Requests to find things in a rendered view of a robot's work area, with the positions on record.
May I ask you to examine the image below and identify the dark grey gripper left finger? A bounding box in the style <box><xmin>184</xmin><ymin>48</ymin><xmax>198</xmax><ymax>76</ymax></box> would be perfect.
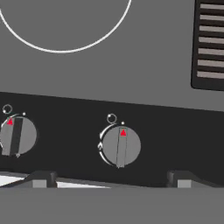
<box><xmin>6</xmin><ymin>170</ymin><xmax>59</xmax><ymax>189</ymax></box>

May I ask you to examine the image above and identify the grey stove knob red mark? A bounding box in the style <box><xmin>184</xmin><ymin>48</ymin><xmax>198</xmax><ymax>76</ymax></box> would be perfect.
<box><xmin>101</xmin><ymin>126</ymin><xmax>142</xmax><ymax>169</ymax></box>
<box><xmin>0</xmin><ymin>115</ymin><xmax>39</xmax><ymax>157</ymax></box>

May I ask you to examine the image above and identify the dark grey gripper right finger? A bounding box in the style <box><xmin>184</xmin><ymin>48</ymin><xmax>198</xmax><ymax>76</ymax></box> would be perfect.
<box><xmin>166</xmin><ymin>170</ymin><xmax>223</xmax><ymax>189</ymax></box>

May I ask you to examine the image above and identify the grey hob with black panel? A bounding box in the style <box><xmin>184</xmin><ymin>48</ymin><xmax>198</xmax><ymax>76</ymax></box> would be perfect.
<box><xmin>0</xmin><ymin>0</ymin><xmax>224</xmax><ymax>188</ymax></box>

